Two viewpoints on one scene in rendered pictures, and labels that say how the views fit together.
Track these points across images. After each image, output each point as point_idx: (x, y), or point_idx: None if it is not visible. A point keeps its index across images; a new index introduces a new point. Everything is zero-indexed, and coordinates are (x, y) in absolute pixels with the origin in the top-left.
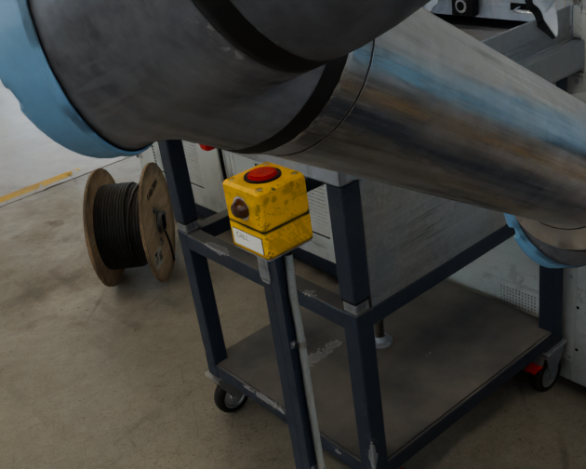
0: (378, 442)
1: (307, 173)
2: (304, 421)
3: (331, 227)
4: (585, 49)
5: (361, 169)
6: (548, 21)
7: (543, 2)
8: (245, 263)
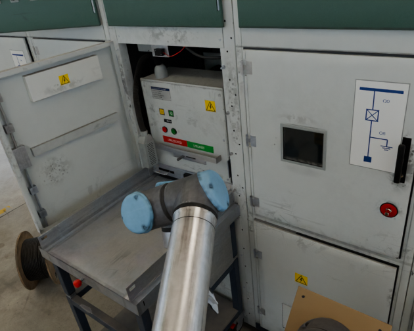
0: None
1: (124, 306)
2: None
3: (137, 322)
4: (240, 207)
5: None
6: (214, 308)
7: (211, 301)
8: (100, 319)
